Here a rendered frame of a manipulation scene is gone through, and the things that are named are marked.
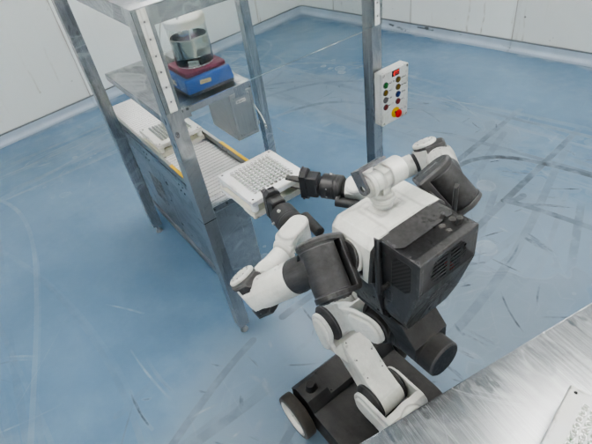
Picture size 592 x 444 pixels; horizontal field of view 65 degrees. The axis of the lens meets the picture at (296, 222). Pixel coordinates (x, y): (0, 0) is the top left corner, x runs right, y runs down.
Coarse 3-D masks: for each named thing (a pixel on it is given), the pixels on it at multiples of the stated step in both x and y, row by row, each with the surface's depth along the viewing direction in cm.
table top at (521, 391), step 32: (576, 320) 128; (512, 352) 124; (544, 352) 122; (576, 352) 121; (480, 384) 118; (512, 384) 117; (544, 384) 116; (576, 384) 115; (416, 416) 114; (448, 416) 113; (480, 416) 112; (512, 416) 111; (544, 416) 110
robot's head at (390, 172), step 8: (384, 160) 111; (392, 160) 110; (400, 160) 110; (376, 168) 110; (384, 168) 109; (392, 168) 109; (400, 168) 109; (408, 168) 111; (376, 176) 108; (384, 176) 108; (392, 176) 109; (400, 176) 110; (376, 184) 107; (384, 184) 109; (392, 184) 111; (384, 192) 111; (392, 192) 112; (376, 200) 113; (384, 200) 112; (392, 200) 112
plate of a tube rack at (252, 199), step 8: (264, 152) 182; (272, 152) 181; (248, 160) 179; (256, 160) 178; (280, 160) 176; (232, 168) 176; (296, 168) 170; (224, 176) 173; (232, 176) 172; (264, 176) 169; (224, 184) 171; (232, 184) 168; (240, 184) 167; (248, 184) 166; (280, 184) 164; (288, 184) 164; (240, 192) 163; (248, 192) 163; (248, 200) 159; (256, 200) 159
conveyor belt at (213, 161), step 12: (120, 108) 282; (132, 108) 280; (132, 120) 268; (144, 120) 266; (156, 120) 264; (204, 144) 235; (168, 156) 231; (204, 156) 226; (216, 156) 225; (228, 156) 223; (204, 168) 218; (216, 168) 217; (228, 168) 215; (204, 180) 211; (216, 180) 209; (216, 192) 202; (216, 204) 201
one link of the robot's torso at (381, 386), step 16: (320, 320) 167; (320, 336) 173; (352, 336) 174; (336, 352) 172; (352, 352) 173; (368, 352) 175; (352, 368) 176; (368, 368) 173; (384, 368) 175; (368, 384) 172; (384, 384) 173; (400, 384) 174; (368, 400) 171; (384, 400) 170; (400, 400) 174; (384, 416) 172
